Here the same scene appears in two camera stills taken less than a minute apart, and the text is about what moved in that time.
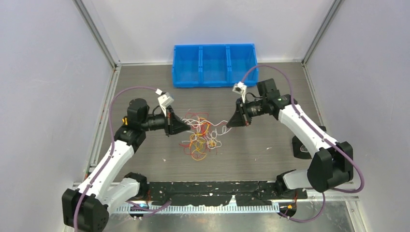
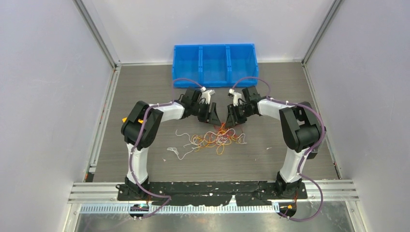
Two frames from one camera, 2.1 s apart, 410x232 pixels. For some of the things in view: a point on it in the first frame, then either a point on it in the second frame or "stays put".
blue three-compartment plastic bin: [216, 65] stays put
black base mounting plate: [244, 194] stays put
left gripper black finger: [177, 124] -> [213, 118]
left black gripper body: [168, 123] -> [203, 113]
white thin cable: [207, 132] -> [206, 138]
